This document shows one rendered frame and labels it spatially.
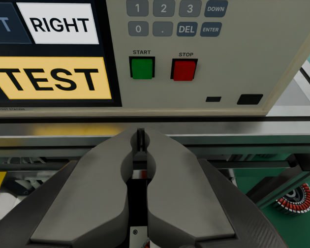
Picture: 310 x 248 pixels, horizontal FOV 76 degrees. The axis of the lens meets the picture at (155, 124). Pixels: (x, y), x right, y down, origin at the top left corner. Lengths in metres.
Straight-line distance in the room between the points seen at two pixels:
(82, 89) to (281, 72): 0.19
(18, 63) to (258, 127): 0.25
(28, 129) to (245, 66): 0.23
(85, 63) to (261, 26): 0.15
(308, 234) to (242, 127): 0.47
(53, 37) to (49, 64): 0.03
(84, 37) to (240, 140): 0.19
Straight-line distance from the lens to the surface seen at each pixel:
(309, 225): 0.68
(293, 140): 0.28
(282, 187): 0.39
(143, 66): 0.18
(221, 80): 0.21
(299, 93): 0.33
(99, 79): 0.20
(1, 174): 0.30
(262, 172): 0.34
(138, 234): 0.52
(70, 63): 0.20
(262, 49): 0.20
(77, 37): 0.18
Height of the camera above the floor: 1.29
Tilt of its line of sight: 52 degrees down
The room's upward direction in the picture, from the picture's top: 2 degrees clockwise
